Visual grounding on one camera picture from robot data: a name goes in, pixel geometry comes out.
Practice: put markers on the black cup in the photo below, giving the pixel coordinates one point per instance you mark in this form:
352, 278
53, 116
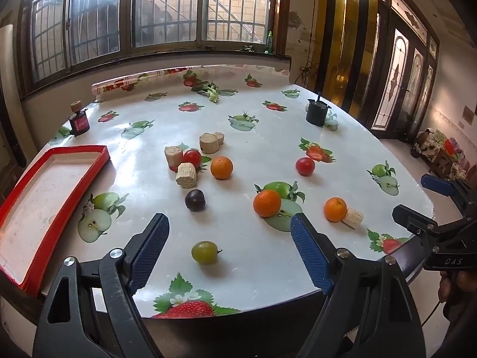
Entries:
316, 112

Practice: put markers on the stained glass door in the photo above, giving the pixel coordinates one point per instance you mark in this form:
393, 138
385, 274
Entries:
395, 74

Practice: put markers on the green vegetable stem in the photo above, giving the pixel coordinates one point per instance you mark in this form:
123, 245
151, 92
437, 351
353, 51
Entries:
211, 91

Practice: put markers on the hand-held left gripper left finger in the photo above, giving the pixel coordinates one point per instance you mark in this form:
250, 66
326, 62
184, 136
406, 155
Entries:
149, 253

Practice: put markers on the green grape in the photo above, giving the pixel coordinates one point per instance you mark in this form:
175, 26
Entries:
204, 252

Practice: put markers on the person's right hand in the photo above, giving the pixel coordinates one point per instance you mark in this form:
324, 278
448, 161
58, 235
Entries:
467, 281

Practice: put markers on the barred window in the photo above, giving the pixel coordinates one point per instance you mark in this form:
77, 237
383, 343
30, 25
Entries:
164, 7

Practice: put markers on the floral covered sofa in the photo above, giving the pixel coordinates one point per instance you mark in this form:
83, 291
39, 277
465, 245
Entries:
436, 149

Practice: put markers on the red jar with cork stopper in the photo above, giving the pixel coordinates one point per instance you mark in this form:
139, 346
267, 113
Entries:
79, 121

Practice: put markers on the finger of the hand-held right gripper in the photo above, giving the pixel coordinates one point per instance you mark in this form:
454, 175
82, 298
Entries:
411, 220
436, 184

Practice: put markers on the red rimmed white tray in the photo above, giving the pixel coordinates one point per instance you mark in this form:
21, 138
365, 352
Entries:
44, 201

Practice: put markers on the fruit print plastic tablecloth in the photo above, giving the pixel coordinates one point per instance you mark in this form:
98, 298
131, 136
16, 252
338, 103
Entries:
261, 149

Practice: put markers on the dark purple plum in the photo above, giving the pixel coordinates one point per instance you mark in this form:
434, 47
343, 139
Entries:
195, 200

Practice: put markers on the green bottle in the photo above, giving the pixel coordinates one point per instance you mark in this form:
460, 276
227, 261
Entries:
269, 41

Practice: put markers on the red tomato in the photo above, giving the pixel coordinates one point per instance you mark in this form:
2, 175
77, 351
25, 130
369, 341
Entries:
305, 166
192, 157

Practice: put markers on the golden pillar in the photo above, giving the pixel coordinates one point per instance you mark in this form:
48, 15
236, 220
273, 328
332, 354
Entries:
354, 44

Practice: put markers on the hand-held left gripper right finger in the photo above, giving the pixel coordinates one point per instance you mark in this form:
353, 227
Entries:
309, 253

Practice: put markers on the orange mandarin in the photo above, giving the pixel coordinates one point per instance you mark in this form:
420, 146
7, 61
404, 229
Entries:
335, 209
267, 203
221, 167

